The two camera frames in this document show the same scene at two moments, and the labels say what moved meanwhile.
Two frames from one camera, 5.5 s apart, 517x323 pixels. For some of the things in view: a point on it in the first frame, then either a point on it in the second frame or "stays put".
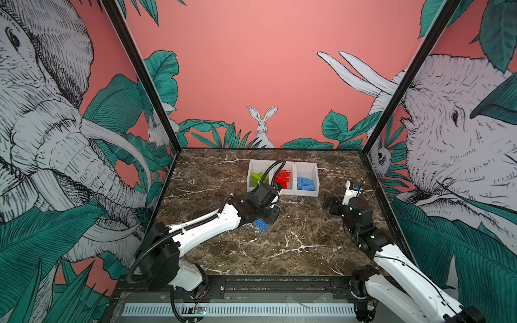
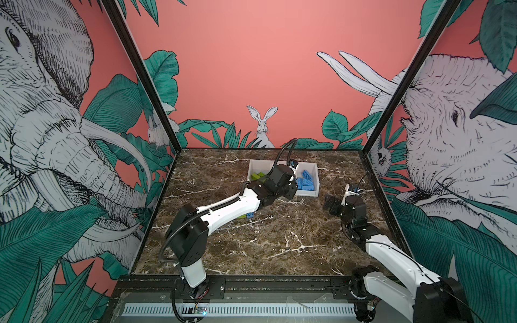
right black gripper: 328,204 stays put
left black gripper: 272,219 → 293,189
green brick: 255,178 stays put
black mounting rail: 285,289 stays put
